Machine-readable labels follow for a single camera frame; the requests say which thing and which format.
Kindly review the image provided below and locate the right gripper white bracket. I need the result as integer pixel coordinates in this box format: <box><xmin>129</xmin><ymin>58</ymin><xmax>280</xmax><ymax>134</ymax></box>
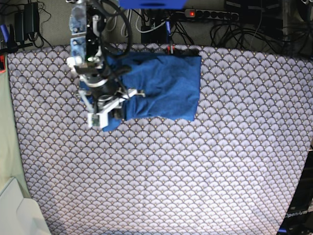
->
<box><xmin>78</xmin><ymin>88</ymin><xmax>146</xmax><ymax>128</ymax></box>

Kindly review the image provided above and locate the blue long-sleeve T-shirt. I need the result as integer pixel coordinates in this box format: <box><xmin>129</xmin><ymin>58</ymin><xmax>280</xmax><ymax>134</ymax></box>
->
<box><xmin>102</xmin><ymin>52</ymin><xmax>201</xmax><ymax>131</ymax></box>

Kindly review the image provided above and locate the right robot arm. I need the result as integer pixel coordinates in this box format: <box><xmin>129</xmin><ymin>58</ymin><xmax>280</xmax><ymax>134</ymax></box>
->
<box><xmin>67</xmin><ymin>0</ymin><xmax>145</xmax><ymax>129</ymax></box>

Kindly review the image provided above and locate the red black table clamp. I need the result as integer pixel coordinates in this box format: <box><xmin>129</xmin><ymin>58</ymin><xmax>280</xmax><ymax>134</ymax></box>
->
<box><xmin>166</xmin><ymin>44</ymin><xmax>175</xmax><ymax>55</ymax></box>

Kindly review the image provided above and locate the blue box top centre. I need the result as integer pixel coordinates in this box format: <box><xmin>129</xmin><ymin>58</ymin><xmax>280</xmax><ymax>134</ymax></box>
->
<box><xmin>119</xmin><ymin>0</ymin><xmax>187</xmax><ymax>9</ymax></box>

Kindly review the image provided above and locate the red clamp left edge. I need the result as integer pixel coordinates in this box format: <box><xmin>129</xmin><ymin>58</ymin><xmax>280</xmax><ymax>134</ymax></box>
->
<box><xmin>0</xmin><ymin>55</ymin><xmax>6</xmax><ymax>73</ymax></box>

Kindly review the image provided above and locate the black adapter top left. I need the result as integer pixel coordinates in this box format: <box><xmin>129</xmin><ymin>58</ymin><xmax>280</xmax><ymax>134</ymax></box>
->
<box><xmin>14</xmin><ymin>2</ymin><xmax>40</xmax><ymax>43</ymax></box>

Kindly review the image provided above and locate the patterned fan-motif tablecloth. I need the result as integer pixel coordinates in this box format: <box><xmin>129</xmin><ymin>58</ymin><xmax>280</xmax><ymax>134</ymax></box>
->
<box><xmin>8</xmin><ymin>46</ymin><xmax>313</xmax><ymax>235</ymax></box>

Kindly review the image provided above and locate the white plastic bin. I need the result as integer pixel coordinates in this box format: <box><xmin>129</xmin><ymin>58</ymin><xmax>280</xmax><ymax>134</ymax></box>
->
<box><xmin>0</xmin><ymin>177</ymin><xmax>50</xmax><ymax>235</ymax></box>

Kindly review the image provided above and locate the black OpenArm case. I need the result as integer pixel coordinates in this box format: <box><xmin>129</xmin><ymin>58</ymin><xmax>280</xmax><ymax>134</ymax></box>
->
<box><xmin>277</xmin><ymin>149</ymin><xmax>313</xmax><ymax>235</ymax></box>

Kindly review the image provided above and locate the black power strip red switch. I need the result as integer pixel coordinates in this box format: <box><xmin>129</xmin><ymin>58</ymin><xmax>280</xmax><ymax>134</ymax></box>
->
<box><xmin>184</xmin><ymin>9</ymin><xmax>240</xmax><ymax>22</ymax></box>

